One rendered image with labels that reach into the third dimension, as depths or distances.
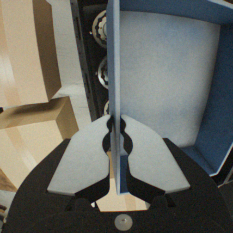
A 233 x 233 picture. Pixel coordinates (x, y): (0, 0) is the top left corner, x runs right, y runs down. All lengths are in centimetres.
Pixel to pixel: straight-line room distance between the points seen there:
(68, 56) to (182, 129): 45
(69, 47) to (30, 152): 38
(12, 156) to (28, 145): 9
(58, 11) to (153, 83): 46
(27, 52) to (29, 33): 5
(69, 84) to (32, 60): 20
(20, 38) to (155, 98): 36
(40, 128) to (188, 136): 37
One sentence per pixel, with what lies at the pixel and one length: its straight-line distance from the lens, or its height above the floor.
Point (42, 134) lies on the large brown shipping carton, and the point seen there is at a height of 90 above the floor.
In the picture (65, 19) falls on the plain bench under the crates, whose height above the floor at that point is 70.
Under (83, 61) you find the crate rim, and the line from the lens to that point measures 30.
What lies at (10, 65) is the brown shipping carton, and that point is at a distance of 45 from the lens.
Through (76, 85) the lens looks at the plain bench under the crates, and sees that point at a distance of 56.
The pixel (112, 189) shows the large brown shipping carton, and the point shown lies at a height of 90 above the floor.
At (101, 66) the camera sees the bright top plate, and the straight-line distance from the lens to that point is 37.
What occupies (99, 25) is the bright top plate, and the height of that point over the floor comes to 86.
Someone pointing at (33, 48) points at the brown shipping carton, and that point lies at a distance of 41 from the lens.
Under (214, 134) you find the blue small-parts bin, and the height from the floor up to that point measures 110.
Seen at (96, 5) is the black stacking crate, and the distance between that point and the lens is 42.
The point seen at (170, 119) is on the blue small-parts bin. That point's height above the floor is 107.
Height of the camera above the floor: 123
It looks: 62 degrees down
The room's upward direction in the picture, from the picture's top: 167 degrees clockwise
